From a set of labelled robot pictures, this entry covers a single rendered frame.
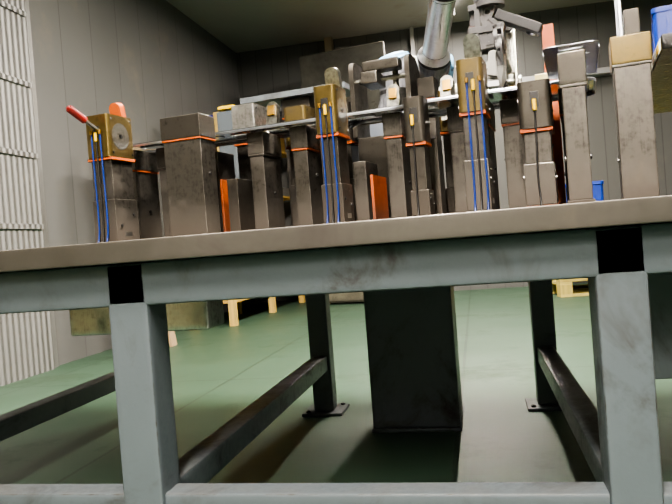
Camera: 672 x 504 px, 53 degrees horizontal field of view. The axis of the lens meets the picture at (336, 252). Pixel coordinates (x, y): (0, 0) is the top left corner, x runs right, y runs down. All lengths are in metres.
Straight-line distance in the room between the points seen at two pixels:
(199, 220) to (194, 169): 0.13
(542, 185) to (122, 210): 1.10
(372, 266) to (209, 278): 0.29
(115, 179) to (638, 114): 1.30
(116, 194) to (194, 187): 0.24
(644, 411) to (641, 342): 0.11
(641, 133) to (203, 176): 1.04
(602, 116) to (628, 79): 6.72
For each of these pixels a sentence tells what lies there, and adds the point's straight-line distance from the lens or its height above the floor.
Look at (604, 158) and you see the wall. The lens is 8.28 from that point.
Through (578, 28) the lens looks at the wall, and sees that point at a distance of 8.51.
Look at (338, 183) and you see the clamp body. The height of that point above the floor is 0.81.
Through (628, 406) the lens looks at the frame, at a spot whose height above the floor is 0.37.
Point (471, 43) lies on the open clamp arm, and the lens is 1.64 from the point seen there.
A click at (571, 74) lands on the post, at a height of 0.94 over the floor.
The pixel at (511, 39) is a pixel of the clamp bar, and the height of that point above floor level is 1.18.
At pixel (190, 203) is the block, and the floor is 0.80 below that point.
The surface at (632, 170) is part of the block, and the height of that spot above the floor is 0.77.
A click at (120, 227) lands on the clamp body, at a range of 1.93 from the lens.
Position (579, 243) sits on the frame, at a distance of 1.15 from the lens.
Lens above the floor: 0.67
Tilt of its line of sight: 1 degrees down
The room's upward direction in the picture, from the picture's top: 4 degrees counter-clockwise
